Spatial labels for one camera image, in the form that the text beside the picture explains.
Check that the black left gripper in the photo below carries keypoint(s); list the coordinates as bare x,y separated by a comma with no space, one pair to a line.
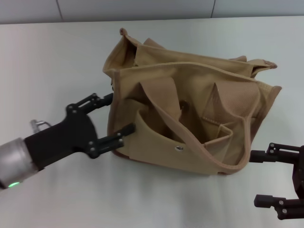
71,133

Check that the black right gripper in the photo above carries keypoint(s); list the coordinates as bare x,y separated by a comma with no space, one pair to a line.
299,171

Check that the khaki canvas food bag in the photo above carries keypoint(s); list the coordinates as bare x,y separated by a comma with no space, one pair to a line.
152,78

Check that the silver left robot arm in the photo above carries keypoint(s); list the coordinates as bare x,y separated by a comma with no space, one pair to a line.
14,159

